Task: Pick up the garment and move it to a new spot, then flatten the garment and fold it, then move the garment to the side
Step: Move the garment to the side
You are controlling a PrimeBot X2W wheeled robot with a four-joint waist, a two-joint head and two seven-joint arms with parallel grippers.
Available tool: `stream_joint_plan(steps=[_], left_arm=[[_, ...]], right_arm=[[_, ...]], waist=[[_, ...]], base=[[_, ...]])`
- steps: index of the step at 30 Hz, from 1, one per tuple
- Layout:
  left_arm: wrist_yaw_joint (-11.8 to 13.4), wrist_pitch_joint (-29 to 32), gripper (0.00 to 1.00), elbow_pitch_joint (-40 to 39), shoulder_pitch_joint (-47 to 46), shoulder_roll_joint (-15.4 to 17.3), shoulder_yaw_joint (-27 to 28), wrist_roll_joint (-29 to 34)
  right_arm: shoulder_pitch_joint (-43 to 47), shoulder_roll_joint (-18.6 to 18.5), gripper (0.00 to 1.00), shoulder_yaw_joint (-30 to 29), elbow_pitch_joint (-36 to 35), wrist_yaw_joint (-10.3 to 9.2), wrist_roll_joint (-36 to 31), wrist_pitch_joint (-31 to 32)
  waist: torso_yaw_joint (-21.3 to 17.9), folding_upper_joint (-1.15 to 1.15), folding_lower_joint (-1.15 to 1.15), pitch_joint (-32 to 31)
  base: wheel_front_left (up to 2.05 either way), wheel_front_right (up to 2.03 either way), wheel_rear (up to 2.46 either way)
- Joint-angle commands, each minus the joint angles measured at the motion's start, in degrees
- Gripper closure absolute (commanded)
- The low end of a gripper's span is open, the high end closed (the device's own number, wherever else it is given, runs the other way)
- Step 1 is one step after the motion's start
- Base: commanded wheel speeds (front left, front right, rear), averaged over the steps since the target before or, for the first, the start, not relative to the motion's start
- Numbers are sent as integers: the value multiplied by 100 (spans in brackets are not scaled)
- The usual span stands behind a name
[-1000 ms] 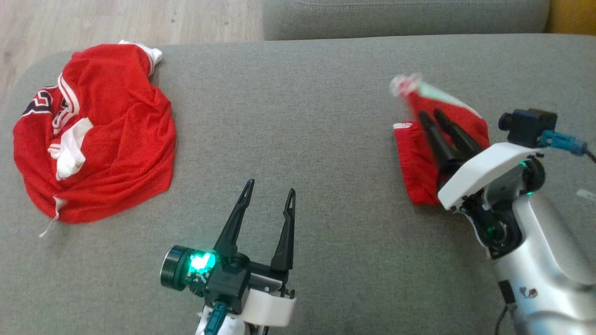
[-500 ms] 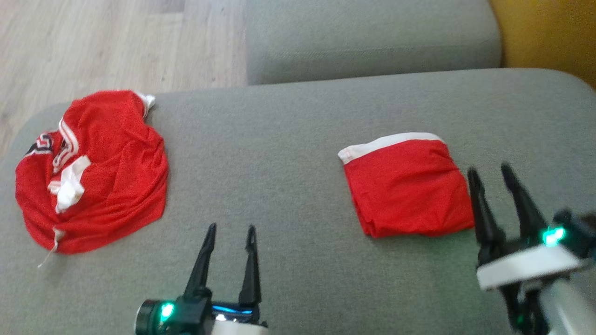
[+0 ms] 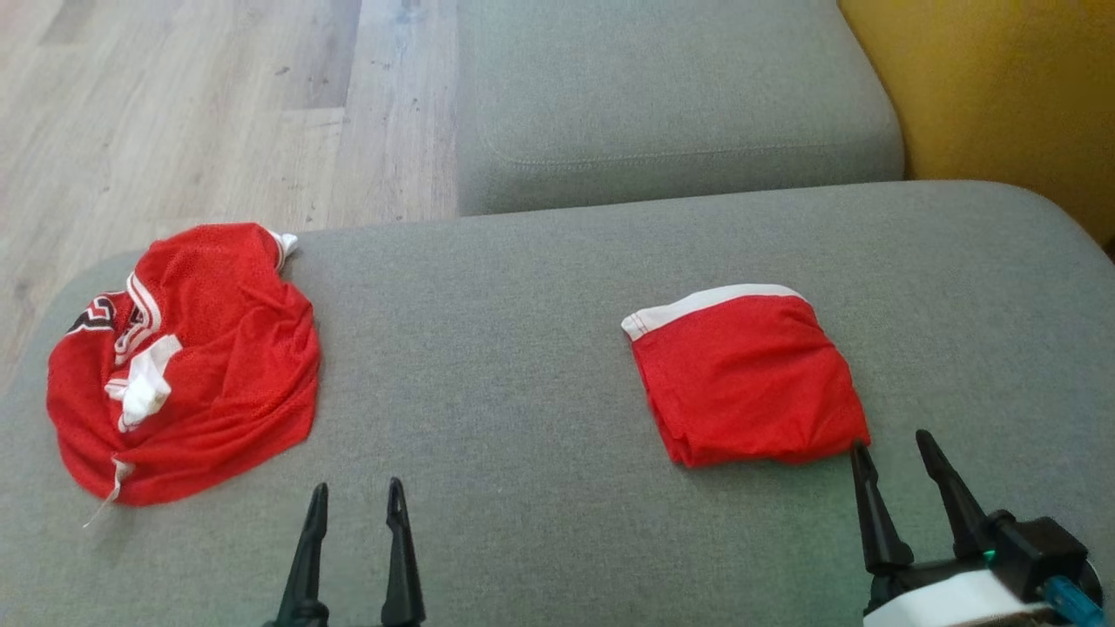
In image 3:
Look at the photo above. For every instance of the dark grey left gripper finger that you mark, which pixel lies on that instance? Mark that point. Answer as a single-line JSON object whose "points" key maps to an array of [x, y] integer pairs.
{"points": [[401, 566], [309, 566]]}

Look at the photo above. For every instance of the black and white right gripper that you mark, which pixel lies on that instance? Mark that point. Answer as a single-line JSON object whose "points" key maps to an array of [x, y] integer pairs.
{"points": [[941, 601]]}

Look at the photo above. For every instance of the red mesh basketball jersey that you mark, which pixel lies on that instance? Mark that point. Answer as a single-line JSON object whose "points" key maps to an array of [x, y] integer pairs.
{"points": [[235, 366]]}

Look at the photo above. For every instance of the folded red shorts white waistband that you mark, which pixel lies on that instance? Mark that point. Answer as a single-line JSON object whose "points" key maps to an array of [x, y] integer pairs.
{"points": [[749, 383]]}

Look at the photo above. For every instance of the large grey sofa seat cushion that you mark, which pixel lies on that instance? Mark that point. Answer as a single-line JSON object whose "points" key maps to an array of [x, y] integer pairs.
{"points": [[523, 366]]}

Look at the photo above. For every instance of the yellow sofa backrest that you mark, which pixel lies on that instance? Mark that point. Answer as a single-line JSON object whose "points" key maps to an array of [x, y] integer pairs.
{"points": [[1002, 87]]}

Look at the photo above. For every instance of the small grey sofa seat cushion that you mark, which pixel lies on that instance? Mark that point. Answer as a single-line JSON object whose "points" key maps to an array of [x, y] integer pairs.
{"points": [[662, 87]]}

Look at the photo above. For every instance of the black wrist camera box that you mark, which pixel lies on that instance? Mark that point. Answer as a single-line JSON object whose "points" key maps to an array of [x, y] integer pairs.
{"points": [[1037, 549]]}

